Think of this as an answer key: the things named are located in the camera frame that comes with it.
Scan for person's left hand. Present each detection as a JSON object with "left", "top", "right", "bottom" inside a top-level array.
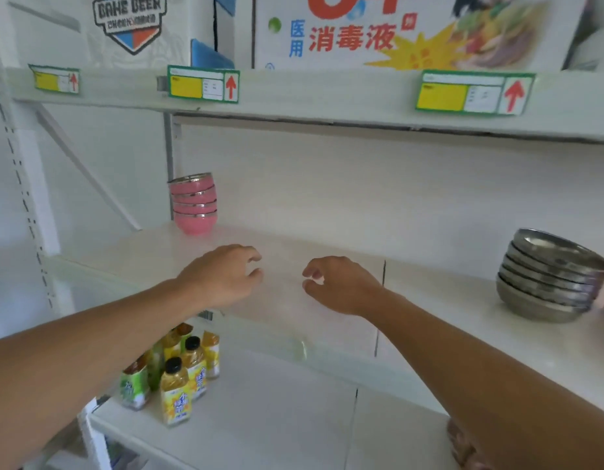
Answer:
[{"left": 174, "top": 244, "right": 265, "bottom": 311}]

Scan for person's right hand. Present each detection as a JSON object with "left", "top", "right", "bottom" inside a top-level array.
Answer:
[{"left": 301, "top": 255, "right": 396, "bottom": 319}]

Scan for pink steel bowl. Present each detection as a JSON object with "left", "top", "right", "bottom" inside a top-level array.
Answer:
[
  {"left": 173, "top": 210, "right": 218, "bottom": 237},
  {"left": 169, "top": 186, "right": 218, "bottom": 205},
  {"left": 172, "top": 198, "right": 218, "bottom": 215},
  {"left": 167, "top": 172, "right": 216, "bottom": 195}
]

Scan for white metal shelf rack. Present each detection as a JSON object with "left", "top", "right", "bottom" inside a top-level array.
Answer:
[{"left": 0, "top": 0, "right": 604, "bottom": 470}]

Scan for silver steel bowl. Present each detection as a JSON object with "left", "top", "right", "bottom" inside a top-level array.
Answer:
[
  {"left": 511, "top": 228, "right": 604, "bottom": 275},
  {"left": 502, "top": 257, "right": 602, "bottom": 294},
  {"left": 499, "top": 268, "right": 596, "bottom": 303},
  {"left": 495, "top": 281, "right": 593, "bottom": 324},
  {"left": 506, "top": 244, "right": 604, "bottom": 285}
]

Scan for person's left forearm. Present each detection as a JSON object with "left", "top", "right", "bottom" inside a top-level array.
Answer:
[{"left": 0, "top": 278, "right": 205, "bottom": 470}]

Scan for person's right forearm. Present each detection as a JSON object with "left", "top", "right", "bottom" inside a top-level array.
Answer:
[{"left": 370, "top": 293, "right": 604, "bottom": 470}]

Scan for group of yellow juice bottles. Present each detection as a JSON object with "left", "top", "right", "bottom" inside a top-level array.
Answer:
[{"left": 118, "top": 321, "right": 221, "bottom": 428}]

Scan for green label tea bottle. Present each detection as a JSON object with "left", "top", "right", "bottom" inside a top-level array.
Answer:
[{"left": 119, "top": 354, "right": 151, "bottom": 412}]

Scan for group of brown tea bottles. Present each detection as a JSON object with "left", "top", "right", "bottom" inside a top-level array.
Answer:
[{"left": 446, "top": 418, "right": 484, "bottom": 470}]

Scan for green yellow price tag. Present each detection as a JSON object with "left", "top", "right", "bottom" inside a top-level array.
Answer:
[
  {"left": 415, "top": 69, "right": 536, "bottom": 116},
  {"left": 29, "top": 64, "right": 81, "bottom": 95},
  {"left": 167, "top": 65, "right": 240, "bottom": 104}
]

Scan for white carton with red print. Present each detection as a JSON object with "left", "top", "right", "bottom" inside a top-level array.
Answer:
[{"left": 252, "top": 0, "right": 589, "bottom": 72}]

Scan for white blue carton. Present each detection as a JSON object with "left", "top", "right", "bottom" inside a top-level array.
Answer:
[{"left": 8, "top": 0, "right": 237, "bottom": 69}]

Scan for white plastic jug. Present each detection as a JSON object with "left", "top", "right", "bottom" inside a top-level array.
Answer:
[{"left": 564, "top": 0, "right": 604, "bottom": 72}]

